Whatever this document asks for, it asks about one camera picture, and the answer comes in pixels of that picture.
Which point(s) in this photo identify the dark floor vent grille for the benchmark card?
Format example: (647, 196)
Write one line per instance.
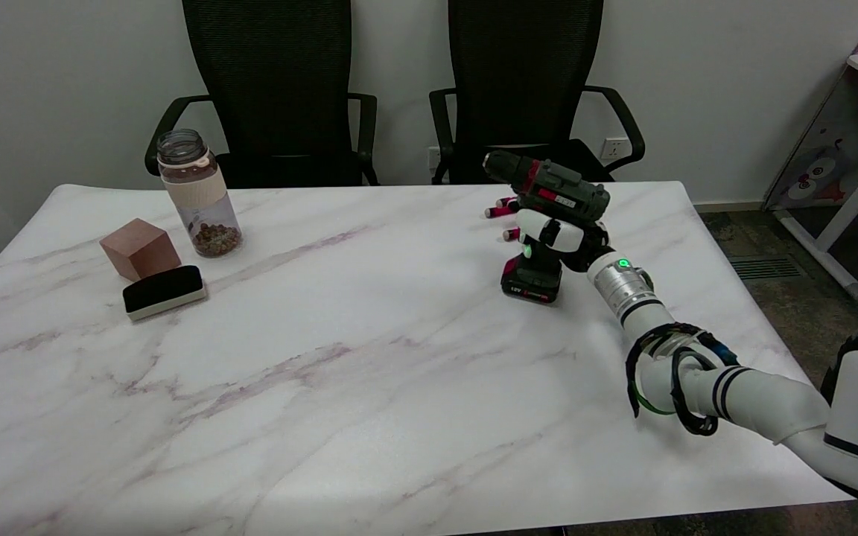
(764, 268)

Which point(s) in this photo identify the white wall socket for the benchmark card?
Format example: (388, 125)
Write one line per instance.
(614, 149)
(433, 158)

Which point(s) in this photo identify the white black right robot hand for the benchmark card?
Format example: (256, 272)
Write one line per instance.
(559, 234)

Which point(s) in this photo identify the white desk with panda panel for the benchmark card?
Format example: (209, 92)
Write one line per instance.
(846, 141)

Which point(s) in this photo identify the black white board eraser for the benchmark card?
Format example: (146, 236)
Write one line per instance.
(162, 290)

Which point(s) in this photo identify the black mesh office chair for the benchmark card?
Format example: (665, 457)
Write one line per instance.
(272, 82)
(522, 74)

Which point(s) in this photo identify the clear jar with beige band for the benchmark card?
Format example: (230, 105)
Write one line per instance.
(202, 208)

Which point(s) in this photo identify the brown wooden cube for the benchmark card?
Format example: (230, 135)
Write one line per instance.
(138, 249)

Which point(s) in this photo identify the green red power screwdriver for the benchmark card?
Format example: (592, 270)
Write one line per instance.
(559, 192)

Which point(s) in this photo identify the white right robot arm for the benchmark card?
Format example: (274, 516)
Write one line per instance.
(757, 394)

